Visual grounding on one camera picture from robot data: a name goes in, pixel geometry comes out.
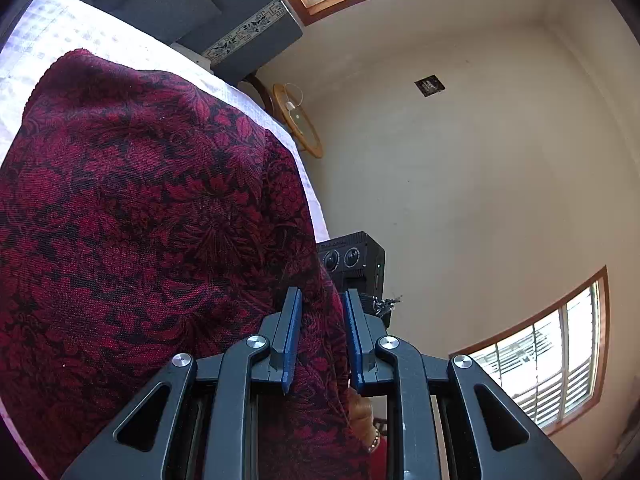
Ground dark red floral garment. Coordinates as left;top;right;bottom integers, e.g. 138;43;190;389
0;48;374;480

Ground person's left hand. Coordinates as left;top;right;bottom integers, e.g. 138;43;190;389
347;388;381;454

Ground wood framed side window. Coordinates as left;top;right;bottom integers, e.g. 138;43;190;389
461;268;610;436

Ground round wooden side table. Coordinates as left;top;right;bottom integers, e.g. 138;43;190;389
272;84;324;159

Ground pink checked bed sheet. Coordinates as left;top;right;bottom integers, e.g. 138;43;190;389
0;0;331;480

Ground white charger with cable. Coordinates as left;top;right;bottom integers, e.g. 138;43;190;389
283;82;304;114

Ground dark wall switch plate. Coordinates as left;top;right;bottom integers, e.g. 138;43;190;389
414;75;446;98

